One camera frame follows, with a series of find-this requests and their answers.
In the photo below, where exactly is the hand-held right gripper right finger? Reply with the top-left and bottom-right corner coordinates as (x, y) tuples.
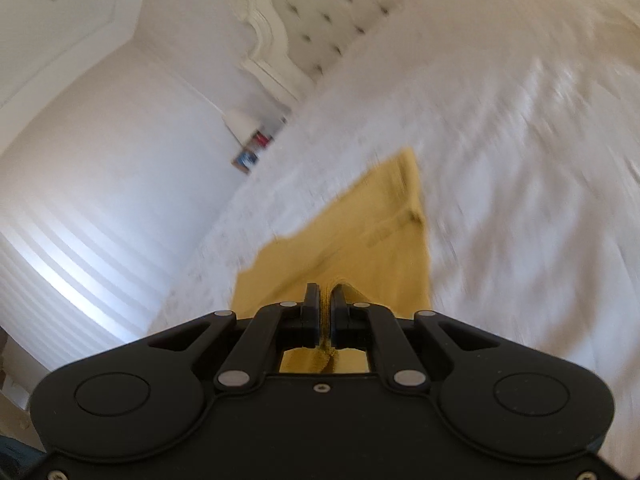
(330, 283), (501, 389)

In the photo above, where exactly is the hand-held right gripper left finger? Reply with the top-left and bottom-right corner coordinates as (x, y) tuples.
(147, 282), (321, 392)

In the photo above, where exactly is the yellow knit sweater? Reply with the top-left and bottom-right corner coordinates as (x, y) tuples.
(231, 147), (434, 374)

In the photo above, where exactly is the white table lamp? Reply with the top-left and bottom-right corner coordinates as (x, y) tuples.
(220, 109), (257, 145)

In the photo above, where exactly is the bed with white bedspread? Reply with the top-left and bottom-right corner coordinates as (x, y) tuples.
(147, 0), (640, 361)

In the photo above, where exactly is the white window curtain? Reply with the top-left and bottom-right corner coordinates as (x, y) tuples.
(0, 195), (231, 373)

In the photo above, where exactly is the cream tufted headboard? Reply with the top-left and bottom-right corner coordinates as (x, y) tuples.
(239, 0), (453, 111)

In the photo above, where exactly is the wooden picture frame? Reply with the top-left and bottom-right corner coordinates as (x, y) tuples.
(230, 149), (259, 176)

